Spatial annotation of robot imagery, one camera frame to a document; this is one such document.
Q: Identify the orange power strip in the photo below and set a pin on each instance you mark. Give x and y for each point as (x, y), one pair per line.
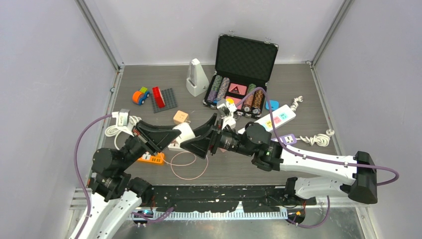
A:
(158, 159)

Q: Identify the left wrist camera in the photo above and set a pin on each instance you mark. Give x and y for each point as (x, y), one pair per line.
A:
(122, 117)

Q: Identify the purple power strip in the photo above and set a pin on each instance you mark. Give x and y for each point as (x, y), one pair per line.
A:
(286, 139)

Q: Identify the white colourful power strip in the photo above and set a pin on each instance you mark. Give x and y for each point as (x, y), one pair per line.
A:
(281, 116)

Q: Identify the white plug adapter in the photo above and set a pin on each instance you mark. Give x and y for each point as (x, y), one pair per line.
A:
(186, 132)

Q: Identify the grey building baseplate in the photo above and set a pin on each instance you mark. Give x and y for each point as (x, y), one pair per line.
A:
(169, 98)

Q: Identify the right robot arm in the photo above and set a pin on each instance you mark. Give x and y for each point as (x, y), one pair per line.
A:
(351, 176)

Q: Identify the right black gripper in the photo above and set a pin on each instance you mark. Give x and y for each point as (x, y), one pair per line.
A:
(199, 145)

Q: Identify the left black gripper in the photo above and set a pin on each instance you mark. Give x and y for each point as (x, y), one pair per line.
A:
(158, 136)

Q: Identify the white cube socket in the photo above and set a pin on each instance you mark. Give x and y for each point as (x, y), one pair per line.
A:
(229, 122)

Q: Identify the red toy brick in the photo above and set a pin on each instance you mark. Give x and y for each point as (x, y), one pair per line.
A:
(158, 97)

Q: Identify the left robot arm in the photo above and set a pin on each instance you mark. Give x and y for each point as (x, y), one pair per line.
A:
(114, 193)

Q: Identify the white metronome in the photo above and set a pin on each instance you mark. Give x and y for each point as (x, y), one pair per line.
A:
(196, 81)

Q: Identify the white power strip with usb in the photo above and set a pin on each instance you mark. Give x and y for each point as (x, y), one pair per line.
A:
(174, 146)

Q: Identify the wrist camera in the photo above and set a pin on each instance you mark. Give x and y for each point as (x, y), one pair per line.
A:
(122, 117)
(226, 109)

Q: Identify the orange cube socket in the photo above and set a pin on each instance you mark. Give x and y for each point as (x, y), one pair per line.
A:
(181, 117)

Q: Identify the blue small charger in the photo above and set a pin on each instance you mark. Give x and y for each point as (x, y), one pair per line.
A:
(273, 105)

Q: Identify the toy car blocks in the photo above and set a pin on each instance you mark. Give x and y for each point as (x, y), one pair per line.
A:
(139, 97)

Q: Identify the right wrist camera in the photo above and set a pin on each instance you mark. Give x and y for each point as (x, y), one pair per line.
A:
(226, 109)

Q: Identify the black poker chip case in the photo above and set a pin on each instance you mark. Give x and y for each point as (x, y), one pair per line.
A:
(242, 70)

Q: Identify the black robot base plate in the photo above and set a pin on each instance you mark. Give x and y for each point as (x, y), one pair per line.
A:
(221, 198)

